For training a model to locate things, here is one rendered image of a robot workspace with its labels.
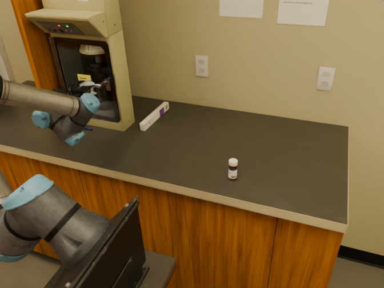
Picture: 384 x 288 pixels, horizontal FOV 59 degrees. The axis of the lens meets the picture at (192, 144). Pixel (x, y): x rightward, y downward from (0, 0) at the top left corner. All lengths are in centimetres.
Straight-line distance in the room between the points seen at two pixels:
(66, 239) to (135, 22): 137
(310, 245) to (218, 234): 37
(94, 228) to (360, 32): 136
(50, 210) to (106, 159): 71
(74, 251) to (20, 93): 53
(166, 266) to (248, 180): 50
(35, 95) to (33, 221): 46
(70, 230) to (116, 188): 72
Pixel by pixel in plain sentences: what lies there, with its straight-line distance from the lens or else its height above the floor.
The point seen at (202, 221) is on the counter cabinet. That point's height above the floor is 75.
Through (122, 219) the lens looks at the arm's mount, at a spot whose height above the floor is 122.
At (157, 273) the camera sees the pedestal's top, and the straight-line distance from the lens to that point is 107.
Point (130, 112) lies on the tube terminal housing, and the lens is 176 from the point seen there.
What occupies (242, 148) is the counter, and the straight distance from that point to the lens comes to 155.
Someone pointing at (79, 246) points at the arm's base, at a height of 117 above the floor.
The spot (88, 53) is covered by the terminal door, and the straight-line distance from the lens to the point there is 163.
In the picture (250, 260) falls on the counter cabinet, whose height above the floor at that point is 59.
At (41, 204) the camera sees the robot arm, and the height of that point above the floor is 125.
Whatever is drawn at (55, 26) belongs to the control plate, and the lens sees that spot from 162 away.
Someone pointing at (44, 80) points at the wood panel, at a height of 119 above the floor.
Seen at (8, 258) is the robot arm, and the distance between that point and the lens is 103.
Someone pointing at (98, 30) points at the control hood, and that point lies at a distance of 150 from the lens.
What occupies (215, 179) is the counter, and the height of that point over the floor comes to 94.
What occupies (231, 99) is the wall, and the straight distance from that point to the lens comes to 190.
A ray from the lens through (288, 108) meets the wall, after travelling 185.
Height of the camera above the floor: 179
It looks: 32 degrees down
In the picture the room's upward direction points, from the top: 2 degrees counter-clockwise
